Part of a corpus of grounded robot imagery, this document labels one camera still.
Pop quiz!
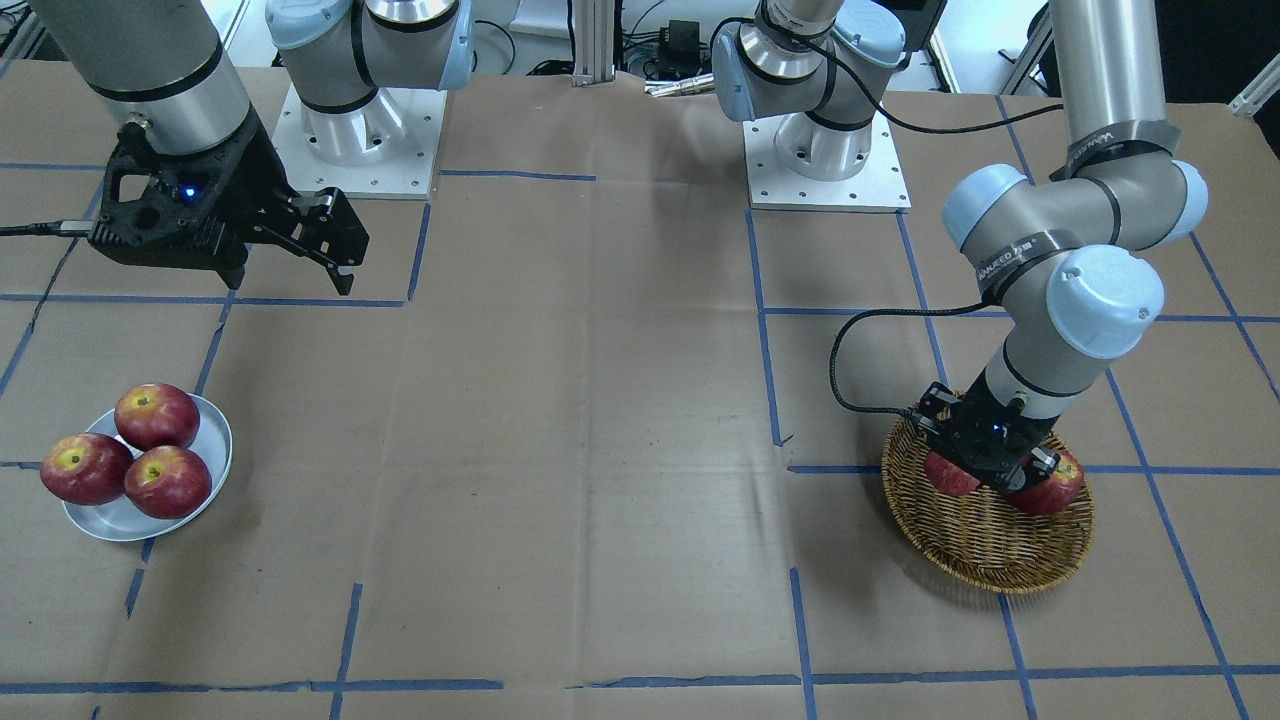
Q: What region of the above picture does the white round plate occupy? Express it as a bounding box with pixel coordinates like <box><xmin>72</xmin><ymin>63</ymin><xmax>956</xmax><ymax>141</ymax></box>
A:
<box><xmin>63</xmin><ymin>395</ymin><xmax>233</xmax><ymax>542</ymax></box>

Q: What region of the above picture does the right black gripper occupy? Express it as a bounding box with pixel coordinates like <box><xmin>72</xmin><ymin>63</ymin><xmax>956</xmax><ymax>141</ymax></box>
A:
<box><xmin>88</xmin><ymin>122</ymin><xmax>369</xmax><ymax>296</ymax></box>

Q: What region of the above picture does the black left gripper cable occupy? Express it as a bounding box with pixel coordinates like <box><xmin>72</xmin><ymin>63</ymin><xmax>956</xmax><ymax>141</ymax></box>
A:
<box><xmin>760</xmin><ymin>10</ymin><xmax>1065</xmax><ymax>416</ymax></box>

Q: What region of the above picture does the red apple in basket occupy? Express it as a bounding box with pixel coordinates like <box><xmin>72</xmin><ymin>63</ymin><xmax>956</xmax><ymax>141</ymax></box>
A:
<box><xmin>1005</xmin><ymin>450</ymin><xmax>1085</xmax><ymax>516</ymax></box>

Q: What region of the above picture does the red apple plate back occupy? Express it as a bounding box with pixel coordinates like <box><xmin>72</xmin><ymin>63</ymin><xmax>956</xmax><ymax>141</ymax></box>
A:
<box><xmin>114</xmin><ymin>383</ymin><xmax>200</xmax><ymax>450</ymax></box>

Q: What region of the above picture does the round wicker basket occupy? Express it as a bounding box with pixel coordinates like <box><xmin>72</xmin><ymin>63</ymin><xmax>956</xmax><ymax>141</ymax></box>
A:
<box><xmin>881</xmin><ymin>419</ymin><xmax>1096</xmax><ymax>594</ymax></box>

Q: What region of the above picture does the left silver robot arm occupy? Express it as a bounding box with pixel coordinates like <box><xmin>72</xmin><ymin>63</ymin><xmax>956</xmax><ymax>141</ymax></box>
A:
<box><xmin>710</xmin><ymin>1</ymin><xmax>1208</xmax><ymax>496</ymax></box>

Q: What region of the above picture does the red apple yellow top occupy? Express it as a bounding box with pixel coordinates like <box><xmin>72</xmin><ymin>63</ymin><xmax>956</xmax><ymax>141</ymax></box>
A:
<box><xmin>38</xmin><ymin>432</ymin><xmax>134</xmax><ymax>506</ymax></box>

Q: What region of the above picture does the aluminium frame post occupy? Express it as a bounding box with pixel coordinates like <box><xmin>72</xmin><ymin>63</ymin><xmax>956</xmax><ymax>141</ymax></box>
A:
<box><xmin>570</xmin><ymin>0</ymin><xmax>617</xmax><ymax>87</ymax></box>

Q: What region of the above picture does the dark red apple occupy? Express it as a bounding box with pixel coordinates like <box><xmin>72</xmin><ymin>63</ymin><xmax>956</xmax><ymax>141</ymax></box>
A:
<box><xmin>124</xmin><ymin>445</ymin><xmax>212</xmax><ymax>519</ymax></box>

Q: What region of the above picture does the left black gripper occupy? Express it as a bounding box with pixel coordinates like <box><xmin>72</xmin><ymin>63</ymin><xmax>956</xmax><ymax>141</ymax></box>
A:
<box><xmin>914</xmin><ymin>382</ymin><xmax>1061</xmax><ymax>491</ymax></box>

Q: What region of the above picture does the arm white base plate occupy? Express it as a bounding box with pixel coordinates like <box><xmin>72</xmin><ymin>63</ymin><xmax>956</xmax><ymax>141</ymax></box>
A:
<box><xmin>742</xmin><ymin>113</ymin><xmax>913</xmax><ymax>213</ymax></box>
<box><xmin>271</xmin><ymin>87</ymin><xmax>449</xmax><ymax>200</ymax></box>

